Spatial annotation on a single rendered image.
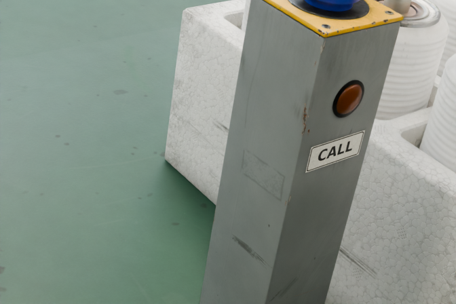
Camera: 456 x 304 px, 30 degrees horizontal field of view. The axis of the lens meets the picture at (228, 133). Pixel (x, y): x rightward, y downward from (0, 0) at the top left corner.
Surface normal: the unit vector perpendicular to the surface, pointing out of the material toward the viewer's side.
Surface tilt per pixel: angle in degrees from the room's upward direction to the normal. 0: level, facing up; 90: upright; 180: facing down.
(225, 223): 90
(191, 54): 90
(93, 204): 0
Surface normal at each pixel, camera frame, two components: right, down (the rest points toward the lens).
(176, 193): 0.14, -0.84
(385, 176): -0.78, 0.22
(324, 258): 0.61, 0.49
